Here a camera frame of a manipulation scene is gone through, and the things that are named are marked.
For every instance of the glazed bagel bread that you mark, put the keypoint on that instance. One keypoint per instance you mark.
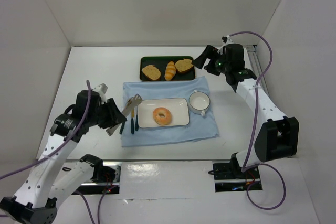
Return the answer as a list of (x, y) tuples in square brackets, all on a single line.
[(162, 116)]

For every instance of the golden croissant roll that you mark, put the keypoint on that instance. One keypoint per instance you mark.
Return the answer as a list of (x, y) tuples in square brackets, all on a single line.
[(170, 71)]

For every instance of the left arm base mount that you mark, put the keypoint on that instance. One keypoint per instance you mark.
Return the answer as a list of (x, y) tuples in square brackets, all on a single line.
[(106, 181)]

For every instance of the gold spoon dark handle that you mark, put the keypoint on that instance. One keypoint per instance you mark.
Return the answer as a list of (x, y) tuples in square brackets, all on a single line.
[(136, 124)]

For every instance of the gold fork dark handle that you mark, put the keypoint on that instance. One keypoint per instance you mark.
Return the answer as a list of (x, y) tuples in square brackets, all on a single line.
[(123, 124)]

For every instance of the white rectangular plate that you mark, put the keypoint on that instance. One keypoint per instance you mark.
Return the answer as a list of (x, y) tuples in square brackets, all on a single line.
[(176, 106)]

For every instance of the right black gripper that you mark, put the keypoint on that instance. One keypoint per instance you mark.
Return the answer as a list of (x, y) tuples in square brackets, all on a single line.
[(211, 59)]

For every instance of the aluminium frame rail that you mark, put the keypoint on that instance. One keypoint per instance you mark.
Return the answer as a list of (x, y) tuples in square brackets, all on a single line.
[(255, 65)]

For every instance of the white handled soup bowl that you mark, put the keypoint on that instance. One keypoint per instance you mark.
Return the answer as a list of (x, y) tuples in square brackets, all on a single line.
[(199, 102)]

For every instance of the brown bread slice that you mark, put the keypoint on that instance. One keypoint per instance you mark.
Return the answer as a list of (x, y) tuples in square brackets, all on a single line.
[(151, 72), (183, 66)]

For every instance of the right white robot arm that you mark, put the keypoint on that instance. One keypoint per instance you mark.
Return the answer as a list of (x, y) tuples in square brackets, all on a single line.
[(274, 135)]

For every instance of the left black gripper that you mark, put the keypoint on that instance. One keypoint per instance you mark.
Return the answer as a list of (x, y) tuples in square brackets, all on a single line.
[(105, 115)]

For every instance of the dark green serving tray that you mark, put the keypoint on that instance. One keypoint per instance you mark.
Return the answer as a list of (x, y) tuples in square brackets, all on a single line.
[(160, 62)]

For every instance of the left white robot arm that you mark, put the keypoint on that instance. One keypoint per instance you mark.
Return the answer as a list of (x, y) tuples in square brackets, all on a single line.
[(38, 199)]

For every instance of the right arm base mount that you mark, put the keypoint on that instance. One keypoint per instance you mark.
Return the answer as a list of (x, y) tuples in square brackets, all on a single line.
[(226, 179)]

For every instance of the gold knife dark handle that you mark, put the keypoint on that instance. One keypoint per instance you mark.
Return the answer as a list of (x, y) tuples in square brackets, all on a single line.
[(132, 121)]

